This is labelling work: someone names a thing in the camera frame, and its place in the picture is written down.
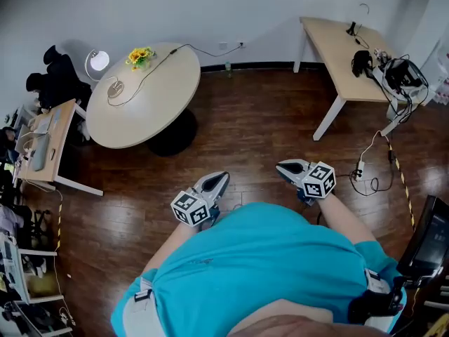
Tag person's teal shirt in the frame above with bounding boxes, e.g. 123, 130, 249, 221
111, 201, 408, 337

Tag white metal shelf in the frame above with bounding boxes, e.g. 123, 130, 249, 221
0, 233, 74, 337

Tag black stand with wire hook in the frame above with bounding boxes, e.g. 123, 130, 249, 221
346, 3, 371, 37

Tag black monitor stand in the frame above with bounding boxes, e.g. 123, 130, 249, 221
392, 275, 449, 329

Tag black chair base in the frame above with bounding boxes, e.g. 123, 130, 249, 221
29, 209, 52, 242

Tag black office chair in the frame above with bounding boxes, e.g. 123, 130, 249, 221
43, 44, 92, 94

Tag white cabinet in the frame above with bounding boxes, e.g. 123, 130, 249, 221
426, 40, 449, 107

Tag sunflower bouquet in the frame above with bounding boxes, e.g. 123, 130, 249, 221
125, 46, 157, 72

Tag round beige table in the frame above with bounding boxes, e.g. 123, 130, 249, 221
86, 42, 201, 157

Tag wooden desk white legs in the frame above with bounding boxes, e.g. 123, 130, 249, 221
15, 98, 105, 197
293, 16, 431, 142

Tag white desk lamp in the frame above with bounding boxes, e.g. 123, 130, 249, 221
84, 48, 126, 100

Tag white power cable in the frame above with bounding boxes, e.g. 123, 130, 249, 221
359, 130, 383, 163

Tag person's left forearm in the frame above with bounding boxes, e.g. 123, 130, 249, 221
142, 223, 192, 277

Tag black device with cable bundle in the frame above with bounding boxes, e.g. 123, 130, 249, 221
373, 49, 429, 124

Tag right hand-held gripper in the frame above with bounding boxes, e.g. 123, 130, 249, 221
276, 159, 337, 206

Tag yellow black floor tape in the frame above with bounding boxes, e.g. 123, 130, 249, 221
54, 201, 64, 252
385, 140, 417, 230

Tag grey closed laptop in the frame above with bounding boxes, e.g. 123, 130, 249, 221
31, 133, 52, 172

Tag black headset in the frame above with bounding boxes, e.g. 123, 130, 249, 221
351, 50, 375, 79

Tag black floor cable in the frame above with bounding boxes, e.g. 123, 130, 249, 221
336, 135, 396, 198

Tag black touchscreen monitor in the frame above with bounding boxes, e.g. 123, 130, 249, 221
396, 194, 449, 279

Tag person's face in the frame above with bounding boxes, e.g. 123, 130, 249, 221
227, 298, 397, 337

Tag person's right forearm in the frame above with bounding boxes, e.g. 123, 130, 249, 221
317, 193, 379, 246

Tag open silver laptop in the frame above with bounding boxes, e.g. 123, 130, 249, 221
14, 116, 53, 154

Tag black strap-mounted device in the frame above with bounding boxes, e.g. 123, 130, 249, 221
347, 286, 404, 324

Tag black light cable with switch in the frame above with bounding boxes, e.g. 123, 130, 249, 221
107, 43, 245, 107

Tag grey shoulder strap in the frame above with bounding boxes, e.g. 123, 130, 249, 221
364, 267, 392, 294
122, 275, 159, 337

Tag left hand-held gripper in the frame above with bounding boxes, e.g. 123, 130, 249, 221
170, 171, 231, 231

